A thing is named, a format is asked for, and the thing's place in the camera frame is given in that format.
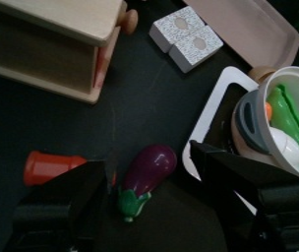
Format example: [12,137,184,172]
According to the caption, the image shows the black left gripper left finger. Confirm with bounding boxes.
[3,159,114,252]

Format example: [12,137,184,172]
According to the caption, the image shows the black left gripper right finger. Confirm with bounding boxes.
[188,140,299,252]

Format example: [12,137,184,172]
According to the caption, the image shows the white toy egg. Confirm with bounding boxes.
[267,127,299,165]

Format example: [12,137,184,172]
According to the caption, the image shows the orange plastic cup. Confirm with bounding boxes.
[24,151,89,187]

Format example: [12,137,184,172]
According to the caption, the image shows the purple toy eggplant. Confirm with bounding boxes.
[116,143,179,223]

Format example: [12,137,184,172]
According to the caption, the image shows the green toy pea pod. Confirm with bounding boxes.
[266,84,299,160]

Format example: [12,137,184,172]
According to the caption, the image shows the orange toy carrot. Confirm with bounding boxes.
[263,101,274,122]

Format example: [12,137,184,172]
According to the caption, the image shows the white toy stove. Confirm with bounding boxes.
[183,66,262,216]

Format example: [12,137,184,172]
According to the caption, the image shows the wooden toy box red front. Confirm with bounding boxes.
[0,0,139,105]

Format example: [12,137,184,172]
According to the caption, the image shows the white speckled knife block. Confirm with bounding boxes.
[148,5,225,74]

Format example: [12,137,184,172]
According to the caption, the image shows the pink plastic tray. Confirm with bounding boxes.
[183,0,299,72]

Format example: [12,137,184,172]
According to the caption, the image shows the white pot grey handle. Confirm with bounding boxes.
[230,66,299,185]

